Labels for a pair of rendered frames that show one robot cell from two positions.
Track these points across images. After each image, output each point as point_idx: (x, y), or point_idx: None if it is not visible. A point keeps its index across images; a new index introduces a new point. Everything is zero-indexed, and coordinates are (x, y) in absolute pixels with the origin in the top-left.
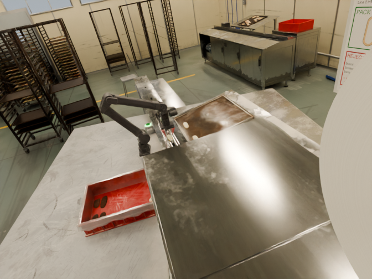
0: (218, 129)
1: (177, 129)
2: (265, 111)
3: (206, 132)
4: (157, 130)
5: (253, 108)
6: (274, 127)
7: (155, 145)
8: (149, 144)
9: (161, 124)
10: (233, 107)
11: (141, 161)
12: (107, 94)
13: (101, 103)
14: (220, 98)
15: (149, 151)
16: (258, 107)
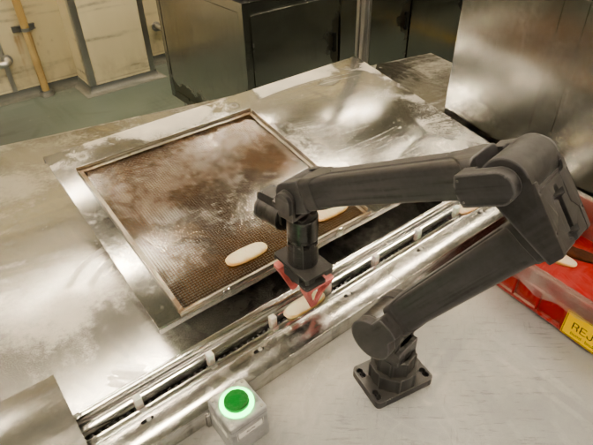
0: (288, 168)
1: (216, 321)
2: (231, 96)
3: None
4: (258, 365)
5: (209, 112)
6: (296, 89)
7: (342, 355)
8: (355, 369)
9: (306, 275)
10: (183, 145)
11: (453, 359)
12: (527, 144)
13: (557, 212)
14: (96, 178)
15: None
16: (205, 105)
